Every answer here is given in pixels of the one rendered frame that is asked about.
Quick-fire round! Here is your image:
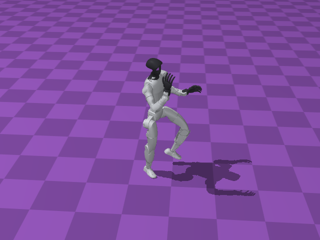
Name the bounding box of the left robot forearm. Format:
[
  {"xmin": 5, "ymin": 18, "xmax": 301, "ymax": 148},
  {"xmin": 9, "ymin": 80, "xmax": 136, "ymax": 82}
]
[{"xmin": 170, "ymin": 86, "xmax": 187, "ymax": 96}]

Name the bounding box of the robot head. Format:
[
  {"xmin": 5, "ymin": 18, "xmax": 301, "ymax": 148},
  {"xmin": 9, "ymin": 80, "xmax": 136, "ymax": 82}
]
[{"xmin": 146, "ymin": 58, "xmax": 163, "ymax": 80}]

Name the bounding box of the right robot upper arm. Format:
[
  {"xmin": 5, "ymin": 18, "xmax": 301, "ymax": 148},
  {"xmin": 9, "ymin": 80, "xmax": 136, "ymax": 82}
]
[{"xmin": 142, "ymin": 83, "xmax": 161, "ymax": 112}]

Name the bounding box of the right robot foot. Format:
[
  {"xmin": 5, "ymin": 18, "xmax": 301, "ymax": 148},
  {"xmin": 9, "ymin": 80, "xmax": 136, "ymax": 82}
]
[{"xmin": 143, "ymin": 165, "xmax": 157, "ymax": 178}]

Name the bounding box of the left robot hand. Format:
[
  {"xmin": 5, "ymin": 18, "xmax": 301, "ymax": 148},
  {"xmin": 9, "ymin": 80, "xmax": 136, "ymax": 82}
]
[{"xmin": 182, "ymin": 85, "xmax": 202, "ymax": 95}]

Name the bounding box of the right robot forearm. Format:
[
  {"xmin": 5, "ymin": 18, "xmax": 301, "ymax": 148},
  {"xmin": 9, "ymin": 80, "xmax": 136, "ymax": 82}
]
[{"xmin": 151, "ymin": 91, "xmax": 170, "ymax": 112}]

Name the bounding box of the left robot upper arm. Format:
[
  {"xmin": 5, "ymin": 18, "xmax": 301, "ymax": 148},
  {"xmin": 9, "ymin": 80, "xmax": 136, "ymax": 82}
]
[{"xmin": 161, "ymin": 70, "xmax": 168, "ymax": 79}]

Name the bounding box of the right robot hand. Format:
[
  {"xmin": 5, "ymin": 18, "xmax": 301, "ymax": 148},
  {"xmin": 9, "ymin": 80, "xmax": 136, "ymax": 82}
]
[{"xmin": 162, "ymin": 73, "xmax": 175, "ymax": 96}]

